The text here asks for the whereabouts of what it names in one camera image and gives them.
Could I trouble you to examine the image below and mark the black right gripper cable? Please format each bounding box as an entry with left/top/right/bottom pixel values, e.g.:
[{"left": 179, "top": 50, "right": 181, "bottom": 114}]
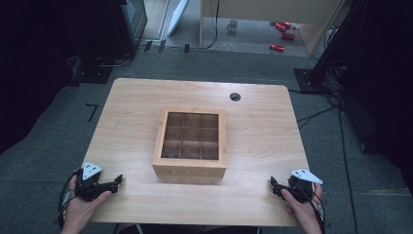
[{"left": 296, "top": 181, "right": 327, "bottom": 234}]

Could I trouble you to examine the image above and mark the dark curtain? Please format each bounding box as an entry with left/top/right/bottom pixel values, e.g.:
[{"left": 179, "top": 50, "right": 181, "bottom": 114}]
[
  {"left": 0, "top": 0, "right": 113, "bottom": 156},
  {"left": 319, "top": 0, "right": 413, "bottom": 198}
]

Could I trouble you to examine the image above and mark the person's right hand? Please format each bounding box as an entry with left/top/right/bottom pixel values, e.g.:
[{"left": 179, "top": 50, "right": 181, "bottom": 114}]
[{"left": 280, "top": 182, "right": 324, "bottom": 234}]

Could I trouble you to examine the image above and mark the black hanging cable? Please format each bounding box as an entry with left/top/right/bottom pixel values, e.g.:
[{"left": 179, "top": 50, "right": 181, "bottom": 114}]
[{"left": 189, "top": 0, "right": 220, "bottom": 51}]

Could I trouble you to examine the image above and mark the dark monitor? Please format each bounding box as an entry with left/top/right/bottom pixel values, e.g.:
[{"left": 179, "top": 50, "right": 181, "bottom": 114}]
[{"left": 108, "top": 0, "right": 149, "bottom": 59}]

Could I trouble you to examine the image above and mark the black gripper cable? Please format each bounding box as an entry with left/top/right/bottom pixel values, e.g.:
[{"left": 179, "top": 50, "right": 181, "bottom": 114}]
[
  {"left": 57, "top": 170, "right": 81, "bottom": 230},
  {"left": 296, "top": 181, "right": 327, "bottom": 234}
]

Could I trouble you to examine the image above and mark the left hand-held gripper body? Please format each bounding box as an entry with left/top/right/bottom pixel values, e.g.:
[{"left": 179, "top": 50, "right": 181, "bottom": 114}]
[{"left": 74, "top": 162, "right": 109, "bottom": 203}]

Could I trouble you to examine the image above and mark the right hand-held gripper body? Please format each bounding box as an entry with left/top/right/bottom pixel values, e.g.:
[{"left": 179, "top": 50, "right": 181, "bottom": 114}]
[{"left": 285, "top": 169, "right": 324, "bottom": 205}]

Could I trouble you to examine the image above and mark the person's dark clothing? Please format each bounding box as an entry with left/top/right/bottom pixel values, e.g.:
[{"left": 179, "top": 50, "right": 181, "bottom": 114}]
[{"left": 113, "top": 222, "right": 262, "bottom": 234}]

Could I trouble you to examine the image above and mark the white board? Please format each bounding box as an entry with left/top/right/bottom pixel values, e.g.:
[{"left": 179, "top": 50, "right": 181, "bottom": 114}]
[{"left": 167, "top": 0, "right": 190, "bottom": 37}]

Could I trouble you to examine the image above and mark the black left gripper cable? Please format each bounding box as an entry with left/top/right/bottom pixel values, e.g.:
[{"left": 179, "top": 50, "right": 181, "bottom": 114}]
[{"left": 57, "top": 170, "right": 81, "bottom": 230}]

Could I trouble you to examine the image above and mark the black stand base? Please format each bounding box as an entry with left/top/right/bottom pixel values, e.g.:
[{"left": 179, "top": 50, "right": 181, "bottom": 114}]
[
  {"left": 293, "top": 66, "right": 344, "bottom": 96},
  {"left": 67, "top": 54, "right": 114, "bottom": 86}
]

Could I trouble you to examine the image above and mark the black floor cable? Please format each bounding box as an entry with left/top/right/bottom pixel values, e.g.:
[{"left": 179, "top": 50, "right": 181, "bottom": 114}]
[{"left": 287, "top": 87, "right": 359, "bottom": 234}]

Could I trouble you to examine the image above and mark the light wooden cabinet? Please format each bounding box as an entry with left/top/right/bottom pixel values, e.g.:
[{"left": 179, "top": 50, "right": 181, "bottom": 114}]
[{"left": 199, "top": 0, "right": 346, "bottom": 59}]

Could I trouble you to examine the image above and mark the wooden compartment box glass lid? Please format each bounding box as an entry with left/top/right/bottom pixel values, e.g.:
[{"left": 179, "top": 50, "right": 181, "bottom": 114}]
[{"left": 151, "top": 106, "right": 228, "bottom": 179}]

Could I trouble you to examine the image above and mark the person's left hand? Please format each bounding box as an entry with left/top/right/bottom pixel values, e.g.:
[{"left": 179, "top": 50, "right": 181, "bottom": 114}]
[{"left": 60, "top": 167, "right": 113, "bottom": 234}]

